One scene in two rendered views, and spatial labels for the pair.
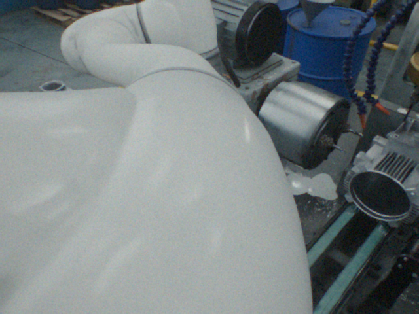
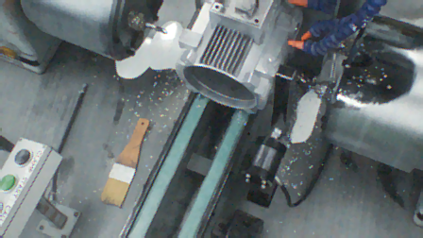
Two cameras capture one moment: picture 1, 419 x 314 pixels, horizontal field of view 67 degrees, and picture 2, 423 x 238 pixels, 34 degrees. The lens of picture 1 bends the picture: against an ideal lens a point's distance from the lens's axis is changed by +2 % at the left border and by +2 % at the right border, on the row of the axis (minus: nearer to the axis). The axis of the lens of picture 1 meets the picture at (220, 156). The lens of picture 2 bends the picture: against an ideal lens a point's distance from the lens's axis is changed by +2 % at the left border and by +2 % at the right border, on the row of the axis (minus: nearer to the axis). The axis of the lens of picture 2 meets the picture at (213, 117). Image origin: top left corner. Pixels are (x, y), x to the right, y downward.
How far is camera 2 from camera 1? 0.61 m
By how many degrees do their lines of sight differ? 27
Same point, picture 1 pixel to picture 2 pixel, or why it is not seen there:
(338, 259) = (199, 169)
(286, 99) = not seen: outside the picture
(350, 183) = (184, 75)
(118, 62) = not seen: outside the picture
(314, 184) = (158, 47)
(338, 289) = (193, 222)
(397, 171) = (227, 59)
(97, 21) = not seen: outside the picture
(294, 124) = (79, 15)
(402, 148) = (228, 22)
